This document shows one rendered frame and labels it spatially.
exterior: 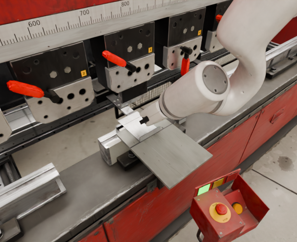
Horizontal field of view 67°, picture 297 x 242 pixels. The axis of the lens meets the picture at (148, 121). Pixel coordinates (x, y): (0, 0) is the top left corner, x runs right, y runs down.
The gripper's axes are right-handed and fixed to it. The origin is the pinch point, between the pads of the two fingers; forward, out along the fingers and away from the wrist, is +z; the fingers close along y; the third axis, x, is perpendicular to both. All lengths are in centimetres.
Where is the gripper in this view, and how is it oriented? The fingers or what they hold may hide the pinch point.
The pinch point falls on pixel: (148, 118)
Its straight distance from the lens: 71.0
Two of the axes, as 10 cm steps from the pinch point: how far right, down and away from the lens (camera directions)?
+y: -7.8, 4.2, -4.7
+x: 4.8, 8.8, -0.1
